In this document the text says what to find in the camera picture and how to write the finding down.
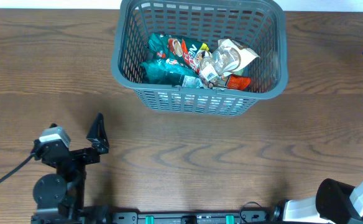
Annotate multipack tissue packets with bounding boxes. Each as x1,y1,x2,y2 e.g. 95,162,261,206
158,92,244,110

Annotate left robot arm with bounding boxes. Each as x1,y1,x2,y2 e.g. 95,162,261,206
31,113,112,223

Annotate green Nescafe coffee bag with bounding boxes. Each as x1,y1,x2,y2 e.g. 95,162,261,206
140,33,210,88

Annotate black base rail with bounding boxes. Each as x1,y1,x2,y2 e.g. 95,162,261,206
30,207,283,224

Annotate left black cable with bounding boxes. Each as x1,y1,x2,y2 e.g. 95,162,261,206
0,152,36,198

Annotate beige snack pouch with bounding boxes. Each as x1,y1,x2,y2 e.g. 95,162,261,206
196,39,260,89

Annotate grey plastic basket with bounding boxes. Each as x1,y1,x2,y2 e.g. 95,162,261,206
111,0,288,116

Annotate orange spaghetti pack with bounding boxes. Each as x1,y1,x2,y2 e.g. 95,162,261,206
214,75,251,91

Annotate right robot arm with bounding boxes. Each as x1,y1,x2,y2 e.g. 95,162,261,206
268,179,363,224

